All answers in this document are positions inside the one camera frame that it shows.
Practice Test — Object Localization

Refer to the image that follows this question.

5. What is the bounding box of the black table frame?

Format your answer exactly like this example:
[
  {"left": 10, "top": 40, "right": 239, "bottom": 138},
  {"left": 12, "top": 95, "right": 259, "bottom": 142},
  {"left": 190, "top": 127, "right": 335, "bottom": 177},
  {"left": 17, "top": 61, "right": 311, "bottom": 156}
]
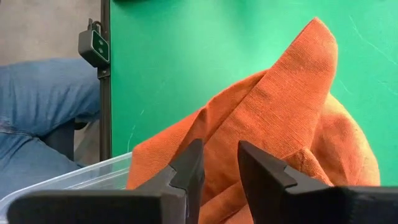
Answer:
[{"left": 96, "top": 0, "right": 113, "bottom": 162}]

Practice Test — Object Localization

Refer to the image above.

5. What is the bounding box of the green table mat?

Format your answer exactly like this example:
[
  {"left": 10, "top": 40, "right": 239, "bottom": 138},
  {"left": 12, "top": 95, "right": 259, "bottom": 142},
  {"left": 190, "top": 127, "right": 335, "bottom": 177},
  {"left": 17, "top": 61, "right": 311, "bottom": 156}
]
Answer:
[{"left": 109, "top": 0, "right": 398, "bottom": 187}]

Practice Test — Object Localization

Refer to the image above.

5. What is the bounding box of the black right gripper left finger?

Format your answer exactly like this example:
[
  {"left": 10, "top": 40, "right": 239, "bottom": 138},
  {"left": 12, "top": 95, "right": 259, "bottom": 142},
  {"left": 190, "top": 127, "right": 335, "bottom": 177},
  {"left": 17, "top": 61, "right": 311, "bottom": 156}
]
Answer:
[{"left": 136, "top": 139, "right": 205, "bottom": 224}]

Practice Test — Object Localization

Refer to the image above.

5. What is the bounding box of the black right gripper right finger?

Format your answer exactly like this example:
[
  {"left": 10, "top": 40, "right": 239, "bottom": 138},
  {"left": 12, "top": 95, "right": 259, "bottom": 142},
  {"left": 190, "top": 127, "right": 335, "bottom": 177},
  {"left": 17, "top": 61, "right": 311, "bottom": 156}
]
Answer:
[{"left": 238, "top": 140, "right": 298, "bottom": 224}]

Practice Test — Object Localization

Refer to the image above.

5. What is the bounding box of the black chair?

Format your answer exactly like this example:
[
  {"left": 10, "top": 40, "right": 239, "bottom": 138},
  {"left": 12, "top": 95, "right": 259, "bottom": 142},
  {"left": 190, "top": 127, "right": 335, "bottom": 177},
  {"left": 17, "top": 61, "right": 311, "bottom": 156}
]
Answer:
[{"left": 42, "top": 118, "right": 90, "bottom": 162}]

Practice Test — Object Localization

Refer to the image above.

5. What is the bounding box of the clear plastic bin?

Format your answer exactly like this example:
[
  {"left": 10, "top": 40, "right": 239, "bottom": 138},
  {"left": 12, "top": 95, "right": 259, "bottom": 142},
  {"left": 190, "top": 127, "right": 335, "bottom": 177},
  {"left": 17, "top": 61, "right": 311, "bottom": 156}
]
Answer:
[{"left": 0, "top": 151, "right": 134, "bottom": 215}]

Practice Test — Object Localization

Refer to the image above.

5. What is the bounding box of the person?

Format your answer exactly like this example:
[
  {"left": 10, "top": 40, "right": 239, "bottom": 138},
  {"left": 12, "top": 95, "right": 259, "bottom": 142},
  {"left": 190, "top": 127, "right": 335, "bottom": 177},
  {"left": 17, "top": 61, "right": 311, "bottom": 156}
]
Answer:
[{"left": 0, "top": 57, "right": 101, "bottom": 200}]

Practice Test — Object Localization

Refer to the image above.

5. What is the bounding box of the orange towel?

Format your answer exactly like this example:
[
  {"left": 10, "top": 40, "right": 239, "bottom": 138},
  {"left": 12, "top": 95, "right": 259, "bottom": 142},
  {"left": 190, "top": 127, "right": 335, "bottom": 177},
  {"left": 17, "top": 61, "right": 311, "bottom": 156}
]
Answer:
[{"left": 126, "top": 17, "right": 382, "bottom": 224}]

